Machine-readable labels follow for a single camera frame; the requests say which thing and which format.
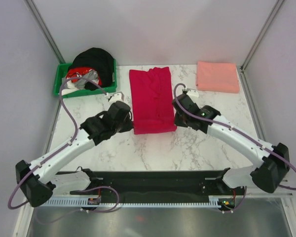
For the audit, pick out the black garment in bin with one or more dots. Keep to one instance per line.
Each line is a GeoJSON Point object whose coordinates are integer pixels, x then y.
{"type": "Point", "coordinates": [98, 59]}

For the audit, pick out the red garment in bin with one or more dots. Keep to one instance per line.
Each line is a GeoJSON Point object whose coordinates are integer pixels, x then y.
{"type": "Point", "coordinates": [83, 71]}

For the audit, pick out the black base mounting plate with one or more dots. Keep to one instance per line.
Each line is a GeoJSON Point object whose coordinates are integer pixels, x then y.
{"type": "Point", "coordinates": [156, 186]}

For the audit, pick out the light blue cable duct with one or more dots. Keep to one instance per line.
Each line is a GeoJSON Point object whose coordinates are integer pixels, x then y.
{"type": "Point", "coordinates": [91, 202]}

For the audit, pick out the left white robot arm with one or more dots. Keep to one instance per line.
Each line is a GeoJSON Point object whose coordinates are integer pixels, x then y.
{"type": "Point", "coordinates": [35, 178]}

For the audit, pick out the folded salmon pink t shirt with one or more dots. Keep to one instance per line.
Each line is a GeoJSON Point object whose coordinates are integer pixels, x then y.
{"type": "Point", "coordinates": [217, 77]}

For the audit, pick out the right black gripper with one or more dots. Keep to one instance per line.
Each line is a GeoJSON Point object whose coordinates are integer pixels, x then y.
{"type": "Point", "coordinates": [178, 122]}

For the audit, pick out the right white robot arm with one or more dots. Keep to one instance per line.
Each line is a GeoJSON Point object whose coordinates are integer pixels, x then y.
{"type": "Point", "coordinates": [269, 162]}

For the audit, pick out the grey garment in bin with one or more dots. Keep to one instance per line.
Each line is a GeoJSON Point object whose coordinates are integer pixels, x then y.
{"type": "Point", "coordinates": [86, 81]}

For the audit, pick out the magenta t shirt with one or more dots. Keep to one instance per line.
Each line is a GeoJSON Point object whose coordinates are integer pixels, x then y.
{"type": "Point", "coordinates": [151, 93]}

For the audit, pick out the green plastic bin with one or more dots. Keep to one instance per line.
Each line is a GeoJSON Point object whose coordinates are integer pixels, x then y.
{"type": "Point", "coordinates": [61, 72]}

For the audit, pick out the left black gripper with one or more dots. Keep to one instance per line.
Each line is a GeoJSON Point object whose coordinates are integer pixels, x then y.
{"type": "Point", "coordinates": [129, 126]}

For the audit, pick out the white garment in bin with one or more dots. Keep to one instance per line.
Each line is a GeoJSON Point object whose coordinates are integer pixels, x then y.
{"type": "Point", "coordinates": [68, 88]}

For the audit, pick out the left aluminium frame post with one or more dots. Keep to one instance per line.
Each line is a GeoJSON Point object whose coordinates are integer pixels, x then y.
{"type": "Point", "coordinates": [43, 27]}

